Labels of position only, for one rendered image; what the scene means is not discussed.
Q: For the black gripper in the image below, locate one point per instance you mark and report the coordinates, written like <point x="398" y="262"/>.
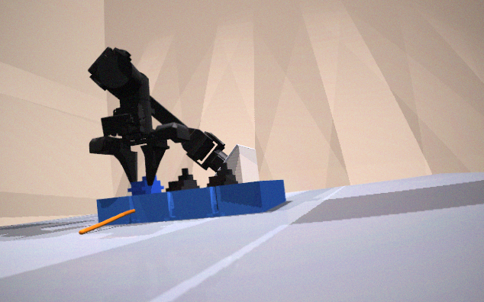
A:
<point x="156" y="140"/>

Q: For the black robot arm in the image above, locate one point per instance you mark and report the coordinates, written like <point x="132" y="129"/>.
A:
<point x="114" y="71"/>

